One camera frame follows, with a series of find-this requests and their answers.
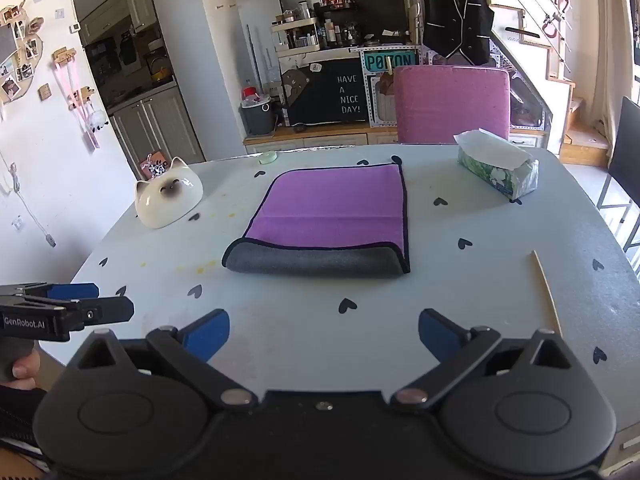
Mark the thin wooden stick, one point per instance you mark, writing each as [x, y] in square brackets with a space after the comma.
[545, 290]

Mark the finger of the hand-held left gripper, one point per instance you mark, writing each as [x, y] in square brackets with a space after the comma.
[110, 310]
[75, 291]

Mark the black chair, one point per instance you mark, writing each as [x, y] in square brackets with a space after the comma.
[625, 150]

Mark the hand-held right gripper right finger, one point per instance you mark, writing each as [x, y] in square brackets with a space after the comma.
[440, 335]

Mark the black lettered sign board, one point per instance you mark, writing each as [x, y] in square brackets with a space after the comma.
[325, 95]

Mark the green floral tissue pack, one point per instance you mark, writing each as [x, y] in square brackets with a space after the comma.
[495, 172]

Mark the heart print tablecloth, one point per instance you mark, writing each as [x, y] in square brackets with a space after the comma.
[320, 300]

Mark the person's left hand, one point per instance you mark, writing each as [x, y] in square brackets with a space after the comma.
[27, 372]

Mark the black vest with white trim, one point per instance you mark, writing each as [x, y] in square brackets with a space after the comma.
[450, 10]

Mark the sheep plush toy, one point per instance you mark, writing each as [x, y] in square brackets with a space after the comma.
[97, 120]

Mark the teal licence plate sign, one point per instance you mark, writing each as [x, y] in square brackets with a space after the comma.
[390, 61]

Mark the grey bin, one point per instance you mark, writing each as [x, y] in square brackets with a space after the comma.
[257, 120]

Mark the pink chair back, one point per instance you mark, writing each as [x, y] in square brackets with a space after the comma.
[450, 105]

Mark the black built-in oven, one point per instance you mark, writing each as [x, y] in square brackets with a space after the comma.
[102, 62]

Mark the cat-shaped ceramic bowl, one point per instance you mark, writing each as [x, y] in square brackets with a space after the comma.
[167, 200]

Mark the grey kitchen cabinet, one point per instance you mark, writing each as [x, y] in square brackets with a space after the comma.
[155, 125]

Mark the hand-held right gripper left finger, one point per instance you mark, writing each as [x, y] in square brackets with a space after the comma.
[207, 332]

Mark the cosmetics shelf rack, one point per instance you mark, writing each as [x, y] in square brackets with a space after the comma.
[295, 35]

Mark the purple and grey towel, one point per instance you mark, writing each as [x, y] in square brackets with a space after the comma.
[325, 200]

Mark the wall photo collage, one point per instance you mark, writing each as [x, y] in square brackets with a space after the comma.
[17, 55]

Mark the wooden staircase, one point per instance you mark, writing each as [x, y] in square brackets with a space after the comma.
[540, 60]

